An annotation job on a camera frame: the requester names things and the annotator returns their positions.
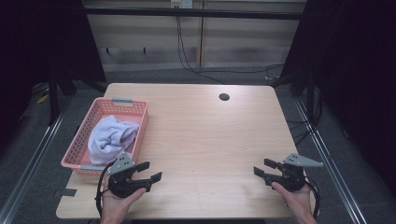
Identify person's right hand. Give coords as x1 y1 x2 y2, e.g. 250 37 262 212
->
271 181 316 220

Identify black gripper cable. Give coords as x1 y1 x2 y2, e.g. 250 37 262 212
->
305 176 322 219
94 160 117 218

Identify black tape strip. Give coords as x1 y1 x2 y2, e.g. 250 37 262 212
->
53 188 78 198

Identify black hanging cable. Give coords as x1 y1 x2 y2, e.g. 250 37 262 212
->
176 15 227 86
177 15 285 76

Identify pink plastic basket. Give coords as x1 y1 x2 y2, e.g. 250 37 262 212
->
60 96 149 177

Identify black floor cables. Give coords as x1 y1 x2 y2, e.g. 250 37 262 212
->
285 117 316 147

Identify person's left hand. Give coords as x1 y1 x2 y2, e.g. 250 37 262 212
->
100 181 148 220

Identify white wall socket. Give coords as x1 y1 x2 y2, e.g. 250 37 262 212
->
170 0 194 9

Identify black metal stand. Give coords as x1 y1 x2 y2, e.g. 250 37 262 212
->
47 69 61 127
305 70 316 123

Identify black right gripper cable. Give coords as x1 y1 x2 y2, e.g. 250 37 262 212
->
305 176 322 219

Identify lavender towel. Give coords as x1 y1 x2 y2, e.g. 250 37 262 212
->
87 115 140 166

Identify dark curtain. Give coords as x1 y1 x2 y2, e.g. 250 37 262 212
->
278 0 396 198
0 0 107 152

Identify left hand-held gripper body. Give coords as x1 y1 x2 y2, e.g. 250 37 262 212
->
106 151 153 200

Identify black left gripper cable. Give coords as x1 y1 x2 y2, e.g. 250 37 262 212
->
94 160 117 218

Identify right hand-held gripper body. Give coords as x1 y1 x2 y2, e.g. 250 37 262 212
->
264 152 324 193

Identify black horizontal bar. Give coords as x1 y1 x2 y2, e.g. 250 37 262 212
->
83 7 308 21

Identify metal floor rail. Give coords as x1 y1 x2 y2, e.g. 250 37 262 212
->
292 96 370 224
0 95 75 224

